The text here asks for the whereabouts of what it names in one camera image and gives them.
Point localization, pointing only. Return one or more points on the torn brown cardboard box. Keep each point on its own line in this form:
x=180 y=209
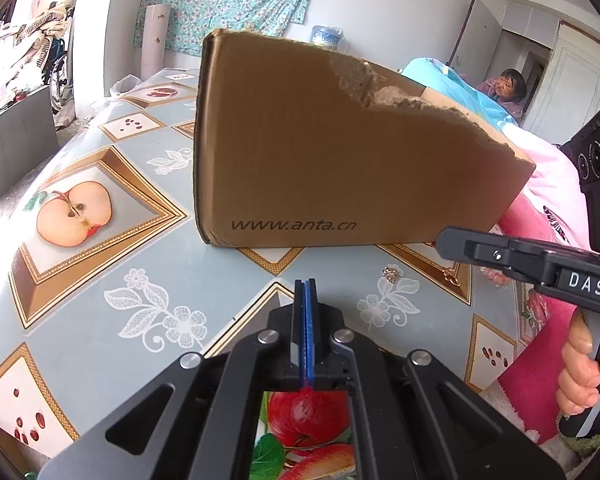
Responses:
x=330 y=160

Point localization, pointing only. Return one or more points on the pile of beige clothes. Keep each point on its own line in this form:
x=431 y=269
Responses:
x=45 y=25

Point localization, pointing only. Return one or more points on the person's right hand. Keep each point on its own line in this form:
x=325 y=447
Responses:
x=575 y=375

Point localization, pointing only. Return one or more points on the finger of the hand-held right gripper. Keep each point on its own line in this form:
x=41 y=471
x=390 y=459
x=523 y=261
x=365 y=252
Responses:
x=480 y=250

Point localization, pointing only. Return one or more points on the teal blanket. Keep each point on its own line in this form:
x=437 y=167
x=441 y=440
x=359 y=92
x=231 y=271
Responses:
x=445 y=80

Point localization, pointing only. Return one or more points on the blue water jug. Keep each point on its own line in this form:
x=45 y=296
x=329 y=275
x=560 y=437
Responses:
x=327 y=37

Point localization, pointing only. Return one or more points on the white door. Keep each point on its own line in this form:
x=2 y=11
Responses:
x=565 y=85

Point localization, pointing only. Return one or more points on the wheelchair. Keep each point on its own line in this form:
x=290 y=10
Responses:
x=60 y=85

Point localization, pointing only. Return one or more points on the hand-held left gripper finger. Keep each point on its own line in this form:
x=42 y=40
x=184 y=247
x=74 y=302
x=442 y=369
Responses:
x=299 y=320
x=311 y=320

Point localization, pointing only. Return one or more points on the light pink quilt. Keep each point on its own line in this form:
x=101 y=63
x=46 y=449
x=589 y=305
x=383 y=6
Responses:
x=545 y=180

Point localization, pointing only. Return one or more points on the dark grey cabinet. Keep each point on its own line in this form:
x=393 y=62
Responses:
x=15 y=145

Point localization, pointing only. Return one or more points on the rhinestone charm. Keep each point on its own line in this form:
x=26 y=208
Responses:
x=393 y=274

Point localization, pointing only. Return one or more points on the white rolled sheet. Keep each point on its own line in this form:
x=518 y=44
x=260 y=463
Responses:
x=155 y=30

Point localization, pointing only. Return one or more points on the grey door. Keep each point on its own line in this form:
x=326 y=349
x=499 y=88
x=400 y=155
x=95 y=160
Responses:
x=477 y=35

